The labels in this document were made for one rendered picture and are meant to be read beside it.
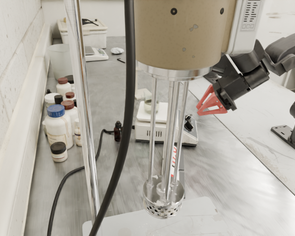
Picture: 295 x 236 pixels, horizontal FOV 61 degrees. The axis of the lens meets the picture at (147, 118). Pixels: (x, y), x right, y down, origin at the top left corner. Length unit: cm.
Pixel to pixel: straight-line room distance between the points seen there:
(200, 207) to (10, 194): 40
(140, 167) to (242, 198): 27
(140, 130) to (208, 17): 57
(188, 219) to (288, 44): 48
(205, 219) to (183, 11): 47
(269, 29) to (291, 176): 215
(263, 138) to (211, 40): 70
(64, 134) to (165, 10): 59
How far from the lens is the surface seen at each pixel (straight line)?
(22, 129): 74
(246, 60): 67
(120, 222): 59
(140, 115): 78
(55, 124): 75
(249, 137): 92
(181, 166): 73
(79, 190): 67
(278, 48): 73
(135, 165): 72
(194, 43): 25
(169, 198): 40
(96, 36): 178
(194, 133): 81
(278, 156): 87
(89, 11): 213
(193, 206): 62
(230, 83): 69
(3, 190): 57
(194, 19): 25
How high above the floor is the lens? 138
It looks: 31 degrees down
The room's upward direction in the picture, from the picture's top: 2 degrees clockwise
